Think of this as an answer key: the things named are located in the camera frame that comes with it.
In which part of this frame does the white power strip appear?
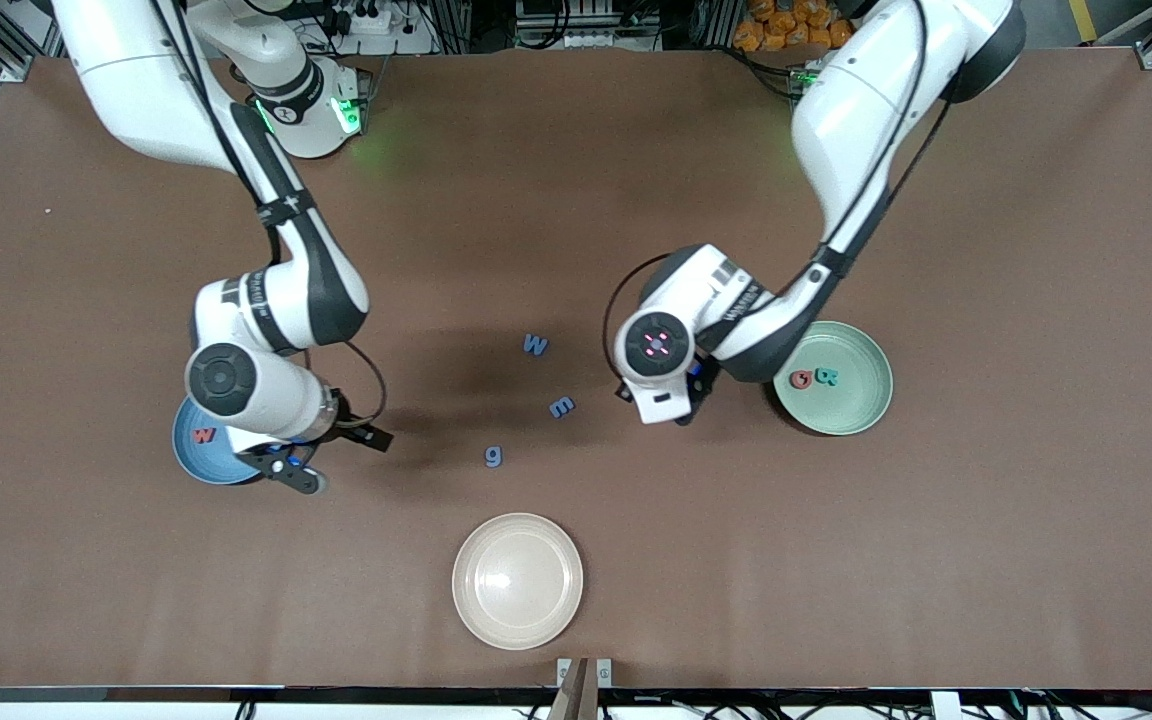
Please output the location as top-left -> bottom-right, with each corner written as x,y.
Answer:
516,0 -> 657,51
321,0 -> 437,56

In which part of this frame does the orange bag pile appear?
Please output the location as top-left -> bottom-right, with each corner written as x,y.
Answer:
734,0 -> 862,51

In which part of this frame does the metal table edge bracket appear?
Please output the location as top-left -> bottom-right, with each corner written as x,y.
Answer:
556,657 -> 614,691

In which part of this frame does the green plate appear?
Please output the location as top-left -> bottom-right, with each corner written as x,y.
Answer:
772,321 -> 895,437

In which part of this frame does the black table edge rail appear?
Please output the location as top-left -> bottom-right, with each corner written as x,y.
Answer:
0,684 -> 1152,707

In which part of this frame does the blue plate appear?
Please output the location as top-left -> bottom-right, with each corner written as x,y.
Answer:
172,392 -> 272,487

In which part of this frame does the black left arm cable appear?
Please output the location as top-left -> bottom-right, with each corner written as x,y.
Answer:
602,0 -> 967,389

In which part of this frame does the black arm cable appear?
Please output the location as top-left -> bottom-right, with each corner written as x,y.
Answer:
602,0 -> 967,389
149,0 -> 389,429

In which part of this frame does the cream plate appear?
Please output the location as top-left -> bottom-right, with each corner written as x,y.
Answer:
452,512 -> 585,652

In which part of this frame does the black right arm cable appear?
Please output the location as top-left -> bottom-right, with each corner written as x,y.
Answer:
149,0 -> 389,429

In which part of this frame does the grey mount pole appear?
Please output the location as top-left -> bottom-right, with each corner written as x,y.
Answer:
546,658 -> 590,720

